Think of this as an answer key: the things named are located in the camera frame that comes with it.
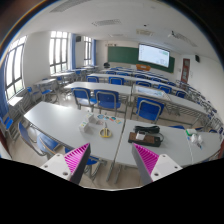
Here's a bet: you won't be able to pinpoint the white second row left desk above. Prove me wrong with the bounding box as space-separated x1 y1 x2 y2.
65 82 132 96

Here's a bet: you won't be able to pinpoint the blue chair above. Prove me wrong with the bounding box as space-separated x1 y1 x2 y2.
94 89 121 113
18 122 59 158
136 97 164 123
72 87 97 109

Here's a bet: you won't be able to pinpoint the white second row right desk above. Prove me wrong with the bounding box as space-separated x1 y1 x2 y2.
132 85 207 115

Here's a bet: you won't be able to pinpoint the white small box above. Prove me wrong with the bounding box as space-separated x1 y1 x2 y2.
79 121 89 133

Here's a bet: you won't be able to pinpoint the white second row desk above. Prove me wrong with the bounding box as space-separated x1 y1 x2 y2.
65 82 132 96
132 85 207 115

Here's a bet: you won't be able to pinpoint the projector screen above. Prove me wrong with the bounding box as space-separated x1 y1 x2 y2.
138 44 170 68

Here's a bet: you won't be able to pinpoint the colourful cards on desk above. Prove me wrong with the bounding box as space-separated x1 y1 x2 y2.
97 114 122 124

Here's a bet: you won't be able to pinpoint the blue chair front left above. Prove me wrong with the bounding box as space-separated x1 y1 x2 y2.
18 122 59 158

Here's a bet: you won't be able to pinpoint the white front right desk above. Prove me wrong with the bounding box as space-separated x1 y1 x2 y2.
114 119 222 168

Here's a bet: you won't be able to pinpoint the blue chair middle left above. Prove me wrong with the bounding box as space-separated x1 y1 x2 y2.
72 87 97 109

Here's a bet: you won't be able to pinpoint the green chalkboard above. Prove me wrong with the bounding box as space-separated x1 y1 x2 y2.
108 46 175 73

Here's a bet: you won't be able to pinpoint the red brown door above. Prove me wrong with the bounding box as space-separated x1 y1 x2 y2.
181 58 190 83

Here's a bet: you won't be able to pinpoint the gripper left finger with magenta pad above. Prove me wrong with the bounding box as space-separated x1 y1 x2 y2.
41 143 91 185

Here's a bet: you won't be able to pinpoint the blue chair middle centre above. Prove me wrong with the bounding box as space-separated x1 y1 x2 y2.
94 89 121 113

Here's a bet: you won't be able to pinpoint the white charger plug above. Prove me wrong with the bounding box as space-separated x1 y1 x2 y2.
136 133 145 140

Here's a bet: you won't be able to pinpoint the blue chair middle right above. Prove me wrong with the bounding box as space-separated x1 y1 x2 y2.
136 97 164 123

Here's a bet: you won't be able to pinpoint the black power strip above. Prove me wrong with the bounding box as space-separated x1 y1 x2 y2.
128 132 161 147

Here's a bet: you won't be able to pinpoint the white plastic bag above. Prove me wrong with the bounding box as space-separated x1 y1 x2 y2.
185 129 203 144

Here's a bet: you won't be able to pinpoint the middle window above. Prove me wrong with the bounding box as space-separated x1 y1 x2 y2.
49 31 68 74

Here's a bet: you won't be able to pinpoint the white front left desk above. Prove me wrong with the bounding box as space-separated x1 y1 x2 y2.
24 102 124 160

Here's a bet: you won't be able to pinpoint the left large window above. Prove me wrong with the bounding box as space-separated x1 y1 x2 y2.
5 36 27 100

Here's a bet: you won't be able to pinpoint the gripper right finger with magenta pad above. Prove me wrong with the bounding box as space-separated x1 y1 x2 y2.
132 143 182 185

